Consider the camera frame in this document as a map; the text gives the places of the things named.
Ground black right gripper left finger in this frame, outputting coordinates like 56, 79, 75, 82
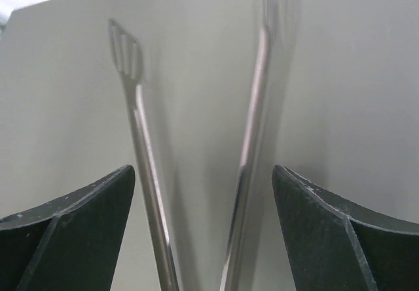
1, 165, 136, 290

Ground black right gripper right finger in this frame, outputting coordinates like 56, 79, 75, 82
272, 165, 418, 290

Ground silver metal tongs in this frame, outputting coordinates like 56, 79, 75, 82
108, 0, 278, 290

